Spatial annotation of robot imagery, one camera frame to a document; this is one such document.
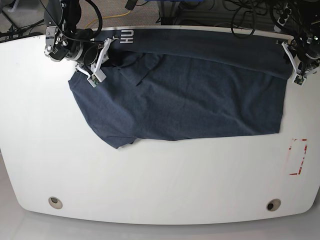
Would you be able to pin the black robot arm image-left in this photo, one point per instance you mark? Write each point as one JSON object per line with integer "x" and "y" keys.
{"x": 64, "y": 40}

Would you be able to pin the dark blue T-shirt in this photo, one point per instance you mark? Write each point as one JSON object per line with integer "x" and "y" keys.
{"x": 180, "y": 84}

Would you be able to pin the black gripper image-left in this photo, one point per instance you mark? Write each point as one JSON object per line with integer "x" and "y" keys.
{"x": 91, "y": 52}

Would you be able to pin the table grommet hole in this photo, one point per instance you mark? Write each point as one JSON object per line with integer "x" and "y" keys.
{"x": 273, "y": 205}
{"x": 55, "y": 203}

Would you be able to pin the right table grommet hole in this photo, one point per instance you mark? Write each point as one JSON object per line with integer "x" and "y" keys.
{"x": 273, "y": 205}

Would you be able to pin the white power strip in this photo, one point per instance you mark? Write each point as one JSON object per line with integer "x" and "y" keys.
{"x": 283, "y": 11}

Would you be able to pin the left table grommet hole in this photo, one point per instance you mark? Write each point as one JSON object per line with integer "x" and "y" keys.
{"x": 55, "y": 203}

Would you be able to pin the red tape rectangle marking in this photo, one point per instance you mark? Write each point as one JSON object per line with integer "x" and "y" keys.
{"x": 296, "y": 156}

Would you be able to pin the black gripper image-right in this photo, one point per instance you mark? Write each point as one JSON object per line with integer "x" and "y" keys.
{"x": 308, "y": 53}

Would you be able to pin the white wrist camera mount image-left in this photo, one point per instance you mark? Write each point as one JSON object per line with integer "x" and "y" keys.
{"x": 94, "y": 74}

